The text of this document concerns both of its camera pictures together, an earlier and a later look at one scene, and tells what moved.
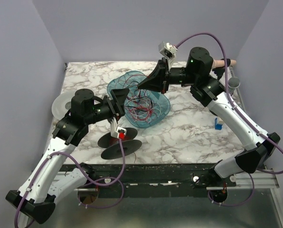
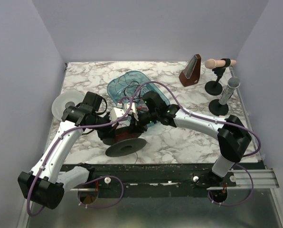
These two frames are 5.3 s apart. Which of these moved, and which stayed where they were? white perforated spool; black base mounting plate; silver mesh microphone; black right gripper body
Moved: black right gripper body
Stayed: black base mounting plate; white perforated spool; silver mesh microphone
